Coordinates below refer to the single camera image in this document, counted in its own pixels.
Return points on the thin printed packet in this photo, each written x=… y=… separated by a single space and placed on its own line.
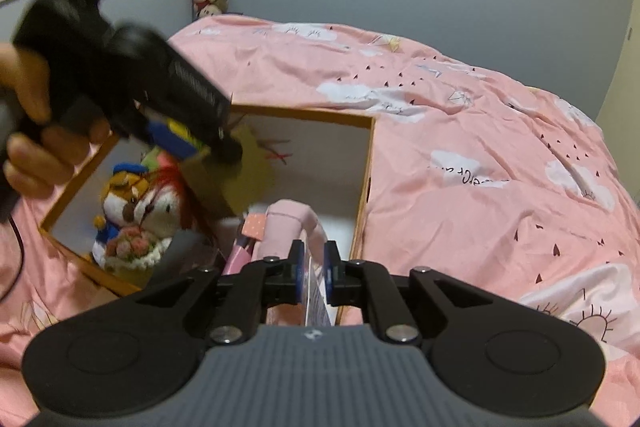
x=316 y=302

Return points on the brown dog plush blue hat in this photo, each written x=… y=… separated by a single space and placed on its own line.
x=122 y=202

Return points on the white crochet bunny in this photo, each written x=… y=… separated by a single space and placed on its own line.
x=165 y=217

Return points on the pink fluffy peach plush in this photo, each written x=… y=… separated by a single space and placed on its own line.
x=152 y=159

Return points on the pink dotted hair clip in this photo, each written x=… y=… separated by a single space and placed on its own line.
x=252 y=227

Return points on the pink printed blanket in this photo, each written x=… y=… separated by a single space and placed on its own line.
x=450 y=107

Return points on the orange cardboard box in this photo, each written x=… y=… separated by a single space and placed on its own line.
x=325 y=157

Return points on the pink pouch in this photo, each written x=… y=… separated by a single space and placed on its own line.
x=287 y=219

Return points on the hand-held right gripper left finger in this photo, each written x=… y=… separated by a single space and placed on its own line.
x=298 y=272

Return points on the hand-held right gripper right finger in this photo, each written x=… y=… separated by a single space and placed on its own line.
x=330 y=274

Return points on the person's left hand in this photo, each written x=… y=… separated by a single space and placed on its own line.
x=40 y=157

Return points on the cream door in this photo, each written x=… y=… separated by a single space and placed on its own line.
x=625 y=132

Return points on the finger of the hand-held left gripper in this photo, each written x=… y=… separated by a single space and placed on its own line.
x=225 y=152
x=175 y=139

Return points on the yellow plush toy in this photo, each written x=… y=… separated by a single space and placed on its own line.
x=250 y=177

